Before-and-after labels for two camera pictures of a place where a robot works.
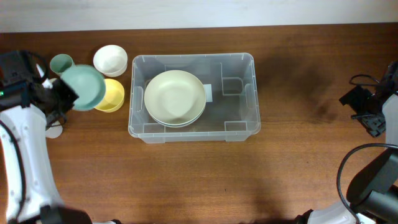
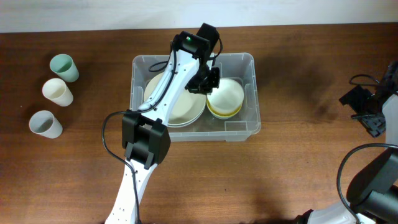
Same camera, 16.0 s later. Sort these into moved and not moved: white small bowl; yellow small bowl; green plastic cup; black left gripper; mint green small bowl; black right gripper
Moved: white small bowl; mint green small bowl; yellow small bowl; black left gripper
Not moved: green plastic cup; black right gripper
